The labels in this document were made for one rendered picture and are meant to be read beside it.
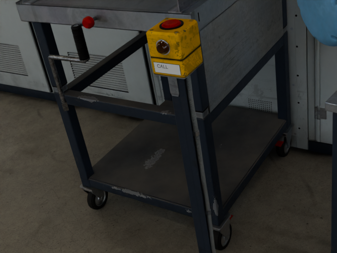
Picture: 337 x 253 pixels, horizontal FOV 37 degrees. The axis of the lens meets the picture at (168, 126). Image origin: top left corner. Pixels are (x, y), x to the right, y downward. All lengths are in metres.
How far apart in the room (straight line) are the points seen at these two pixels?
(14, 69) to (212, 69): 1.77
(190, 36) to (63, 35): 1.60
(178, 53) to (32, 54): 1.88
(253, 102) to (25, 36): 1.28
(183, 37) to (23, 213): 1.32
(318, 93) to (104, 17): 0.93
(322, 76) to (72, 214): 1.08
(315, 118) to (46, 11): 1.08
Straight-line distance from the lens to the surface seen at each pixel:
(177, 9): 1.30
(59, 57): 1.58
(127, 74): 2.43
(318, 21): 0.90
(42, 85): 2.91
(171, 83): 1.10
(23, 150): 2.56
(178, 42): 1.01
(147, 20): 1.34
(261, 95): 2.12
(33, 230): 2.06
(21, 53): 2.90
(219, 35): 1.44
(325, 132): 2.09
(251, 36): 1.64
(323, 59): 1.94
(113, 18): 1.41
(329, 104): 1.02
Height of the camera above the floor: 1.27
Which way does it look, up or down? 31 degrees down
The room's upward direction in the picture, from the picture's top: 11 degrees counter-clockwise
